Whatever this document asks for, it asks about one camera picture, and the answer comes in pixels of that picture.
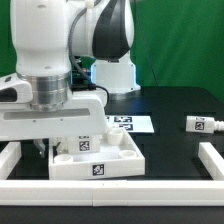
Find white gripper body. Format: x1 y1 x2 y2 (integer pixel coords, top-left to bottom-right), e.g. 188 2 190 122
0 74 107 141

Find white square tabletop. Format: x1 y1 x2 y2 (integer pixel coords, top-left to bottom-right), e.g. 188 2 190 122
48 128 145 180

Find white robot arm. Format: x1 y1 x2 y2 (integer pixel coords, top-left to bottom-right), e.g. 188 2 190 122
0 0 134 150

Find white sheet with tags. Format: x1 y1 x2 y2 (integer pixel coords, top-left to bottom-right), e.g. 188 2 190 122
106 115 154 133

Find white U-shaped fence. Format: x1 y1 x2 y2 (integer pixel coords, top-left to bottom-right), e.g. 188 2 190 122
0 142 224 206

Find black cables at base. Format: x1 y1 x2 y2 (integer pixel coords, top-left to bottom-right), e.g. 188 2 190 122
69 78 110 104

